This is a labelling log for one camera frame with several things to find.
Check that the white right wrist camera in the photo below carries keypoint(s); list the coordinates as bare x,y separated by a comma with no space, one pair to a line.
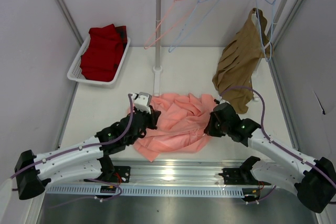
218,101

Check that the perforated white cable duct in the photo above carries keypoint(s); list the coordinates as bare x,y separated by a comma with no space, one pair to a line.
161,191

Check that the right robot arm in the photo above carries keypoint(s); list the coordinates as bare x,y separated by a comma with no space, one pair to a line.
311,180

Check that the red skirt in basket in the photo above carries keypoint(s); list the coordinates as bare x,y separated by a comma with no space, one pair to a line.
103,55

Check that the dark plaid skirt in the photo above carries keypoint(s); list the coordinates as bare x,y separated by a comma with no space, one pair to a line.
122,31

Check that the brown pleated skirt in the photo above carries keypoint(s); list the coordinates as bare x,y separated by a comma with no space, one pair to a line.
239,60

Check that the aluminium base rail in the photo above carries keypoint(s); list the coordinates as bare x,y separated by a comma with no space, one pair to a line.
171,172

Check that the pink pleated skirt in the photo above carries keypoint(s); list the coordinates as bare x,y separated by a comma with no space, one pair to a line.
180,127

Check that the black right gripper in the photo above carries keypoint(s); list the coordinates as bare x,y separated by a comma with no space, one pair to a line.
212,125

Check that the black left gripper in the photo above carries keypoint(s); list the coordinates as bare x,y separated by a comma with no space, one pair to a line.
153,117

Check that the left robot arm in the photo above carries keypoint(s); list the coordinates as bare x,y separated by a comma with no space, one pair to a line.
90,159

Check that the blue wire hanger middle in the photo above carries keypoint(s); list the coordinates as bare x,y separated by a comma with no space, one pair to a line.
198,14

